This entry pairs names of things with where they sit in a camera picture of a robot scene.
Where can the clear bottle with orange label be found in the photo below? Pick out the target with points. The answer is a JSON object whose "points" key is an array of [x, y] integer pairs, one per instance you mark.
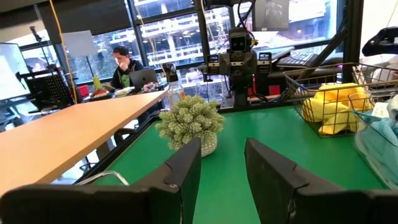
{"points": [[174, 90]]}

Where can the white screen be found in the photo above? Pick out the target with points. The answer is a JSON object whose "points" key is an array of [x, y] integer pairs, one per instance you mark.
{"points": [[12, 71]]}

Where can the faux succulent in white pot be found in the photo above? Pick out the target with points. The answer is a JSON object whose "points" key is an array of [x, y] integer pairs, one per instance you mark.
{"points": [[189, 124]]}

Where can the white sheet sign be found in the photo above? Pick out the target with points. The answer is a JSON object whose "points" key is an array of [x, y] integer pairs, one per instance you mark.
{"points": [[79, 43]]}

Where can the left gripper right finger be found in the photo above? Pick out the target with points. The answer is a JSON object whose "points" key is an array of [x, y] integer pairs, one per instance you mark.
{"points": [[295, 202]]}

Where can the black office chair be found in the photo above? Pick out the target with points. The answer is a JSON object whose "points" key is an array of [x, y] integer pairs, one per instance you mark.
{"points": [[124, 135]]}

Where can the black curved device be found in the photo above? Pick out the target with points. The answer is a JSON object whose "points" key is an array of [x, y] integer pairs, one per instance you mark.
{"points": [[381, 42]]}

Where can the black keyboard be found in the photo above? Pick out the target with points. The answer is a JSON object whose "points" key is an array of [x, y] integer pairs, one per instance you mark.
{"points": [[297, 59]]}

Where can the grey laptop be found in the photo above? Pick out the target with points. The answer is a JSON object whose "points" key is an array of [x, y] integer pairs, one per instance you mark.
{"points": [[143, 77]]}

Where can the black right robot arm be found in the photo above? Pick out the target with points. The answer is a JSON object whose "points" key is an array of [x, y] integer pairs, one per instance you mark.
{"points": [[242, 90]]}

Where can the black perforated panel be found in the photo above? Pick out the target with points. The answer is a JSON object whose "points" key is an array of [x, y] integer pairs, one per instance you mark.
{"points": [[49, 90]]}

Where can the teal terry microfiber towel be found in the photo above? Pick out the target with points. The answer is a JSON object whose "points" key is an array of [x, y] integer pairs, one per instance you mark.
{"points": [[382, 146]]}

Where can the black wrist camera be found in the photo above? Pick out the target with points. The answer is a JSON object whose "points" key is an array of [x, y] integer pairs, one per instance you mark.
{"points": [[240, 40]]}

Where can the long wooden table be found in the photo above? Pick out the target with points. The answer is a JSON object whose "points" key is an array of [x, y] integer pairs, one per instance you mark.
{"points": [[62, 133]]}

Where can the person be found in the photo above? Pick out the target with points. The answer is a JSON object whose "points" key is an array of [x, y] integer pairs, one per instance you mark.
{"points": [[124, 73]]}

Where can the yellow microfiber towel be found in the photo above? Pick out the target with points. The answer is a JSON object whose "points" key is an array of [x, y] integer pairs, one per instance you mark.
{"points": [[329, 118], [342, 91]]}

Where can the dark monitor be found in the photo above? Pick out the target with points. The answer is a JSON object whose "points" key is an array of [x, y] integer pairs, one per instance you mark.
{"points": [[270, 14]]}

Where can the black frame post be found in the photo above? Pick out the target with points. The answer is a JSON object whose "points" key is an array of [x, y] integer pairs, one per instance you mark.
{"points": [[202, 31], [353, 37]]}

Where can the white handwritten paper tag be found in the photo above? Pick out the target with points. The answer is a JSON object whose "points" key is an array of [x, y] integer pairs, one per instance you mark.
{"points": [[380, 110]]}

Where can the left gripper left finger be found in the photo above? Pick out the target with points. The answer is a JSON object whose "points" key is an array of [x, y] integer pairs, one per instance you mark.
{"points": [[109, 205]]}

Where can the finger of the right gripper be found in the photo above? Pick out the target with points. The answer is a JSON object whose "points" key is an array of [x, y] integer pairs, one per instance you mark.
{"points": [[265, 62], [213, 63]]}

